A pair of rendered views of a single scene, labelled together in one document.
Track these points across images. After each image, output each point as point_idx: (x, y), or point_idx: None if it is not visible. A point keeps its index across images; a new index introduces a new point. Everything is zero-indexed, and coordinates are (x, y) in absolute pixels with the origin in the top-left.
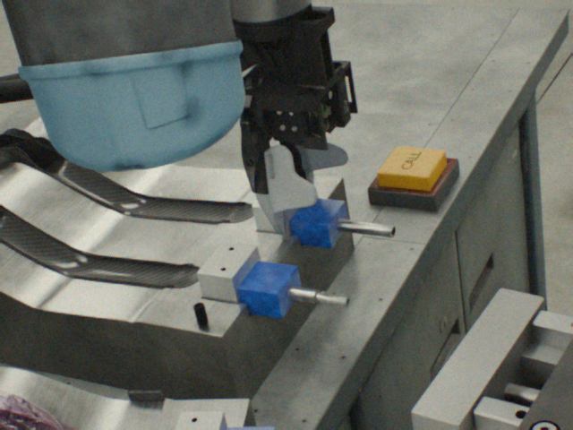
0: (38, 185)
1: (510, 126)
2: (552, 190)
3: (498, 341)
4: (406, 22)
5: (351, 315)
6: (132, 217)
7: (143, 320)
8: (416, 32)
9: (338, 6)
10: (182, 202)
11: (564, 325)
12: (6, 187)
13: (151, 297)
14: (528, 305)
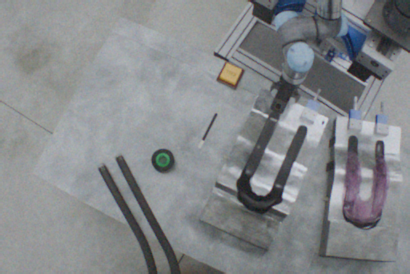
0: (261, 174)
1: None
2: (14, 74)
3: (376, 54)
4: (106, 70)
5: None
6: (266, 149)
7: (319, 138)
8: (116, 66)
9: (78, 94)
10: (261, 134)
11: (373, 42)
12: (264, 182)
13: (309, 138)
14: (367, 46)
